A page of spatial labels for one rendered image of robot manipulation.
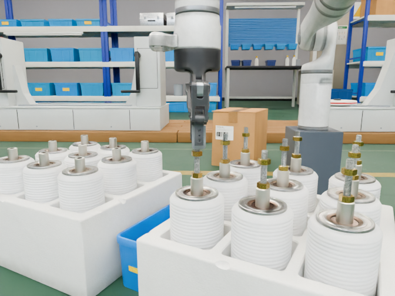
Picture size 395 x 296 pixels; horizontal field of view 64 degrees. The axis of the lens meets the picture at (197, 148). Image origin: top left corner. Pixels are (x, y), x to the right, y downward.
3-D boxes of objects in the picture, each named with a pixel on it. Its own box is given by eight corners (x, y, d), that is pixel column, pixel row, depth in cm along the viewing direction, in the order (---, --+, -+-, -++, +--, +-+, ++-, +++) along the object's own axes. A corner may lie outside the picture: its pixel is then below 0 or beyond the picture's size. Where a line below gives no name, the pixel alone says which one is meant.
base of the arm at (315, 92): (294, 126, 106) (297, 74, 103) (322, 127, 106) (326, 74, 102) (302, 130, 97) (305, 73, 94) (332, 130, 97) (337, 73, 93)
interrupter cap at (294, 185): (280, 195, 55) (280, 192, 55) (254, 184, 62) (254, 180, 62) (312, 189, 59) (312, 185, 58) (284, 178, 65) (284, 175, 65)
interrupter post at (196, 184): (188, 197, 55) (188, 178, 54) (191, 192, 57) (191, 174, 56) (201, 198, 54) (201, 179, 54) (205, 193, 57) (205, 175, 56)
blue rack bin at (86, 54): (89, 63, 550) (89, 51, 546) (111, 63, 550) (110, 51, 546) (78, 61, 501) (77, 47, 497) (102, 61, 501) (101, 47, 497)
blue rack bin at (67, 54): (64, 63, 550) (63, 51, 546) (86, 63, 549) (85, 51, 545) (50, 61, 501) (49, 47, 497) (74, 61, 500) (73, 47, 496)
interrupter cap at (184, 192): (169, 200, 53) (168, 197, 53) (182, 187, 60) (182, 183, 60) (213, 205, 51) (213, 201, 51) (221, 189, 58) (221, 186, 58)
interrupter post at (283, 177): (281, 189, 59) (283, 172, 58) (273, 185, 61) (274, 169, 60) (291, 187, 60) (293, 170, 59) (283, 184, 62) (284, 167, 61)
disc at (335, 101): (312, 103, 281) (313, 98, 280) (347, 103, 280) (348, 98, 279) (324, 105, 251) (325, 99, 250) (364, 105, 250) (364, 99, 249)
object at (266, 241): (226, 323, 50) (228, 215, 46) (232, 286, 59) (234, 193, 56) (289, 332, 48) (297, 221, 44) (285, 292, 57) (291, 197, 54)
